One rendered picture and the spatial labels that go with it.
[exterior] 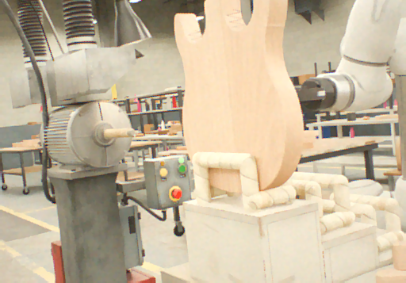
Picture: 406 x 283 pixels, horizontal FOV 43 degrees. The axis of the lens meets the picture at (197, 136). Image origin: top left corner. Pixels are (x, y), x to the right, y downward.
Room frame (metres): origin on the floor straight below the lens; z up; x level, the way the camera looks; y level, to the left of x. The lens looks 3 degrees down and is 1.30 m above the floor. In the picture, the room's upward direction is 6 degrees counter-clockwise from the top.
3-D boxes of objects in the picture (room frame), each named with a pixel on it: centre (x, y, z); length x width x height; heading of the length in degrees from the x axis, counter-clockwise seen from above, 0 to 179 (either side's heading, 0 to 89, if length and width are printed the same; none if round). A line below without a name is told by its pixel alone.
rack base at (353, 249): (1.13, -0.21, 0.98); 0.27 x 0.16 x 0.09; 33
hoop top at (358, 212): (1.20, -0.32, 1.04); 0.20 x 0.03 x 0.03; 32
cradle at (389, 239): (1.14, -0.40, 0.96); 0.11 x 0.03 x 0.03; 123
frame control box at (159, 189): (2.13, 0.20, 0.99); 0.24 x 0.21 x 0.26; 34
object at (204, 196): (1.10, 0.00, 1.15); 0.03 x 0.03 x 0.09
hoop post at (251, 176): (0.95, -0.09, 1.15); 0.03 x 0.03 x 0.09
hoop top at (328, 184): (1.15, -0.25, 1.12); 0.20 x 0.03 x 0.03; 32
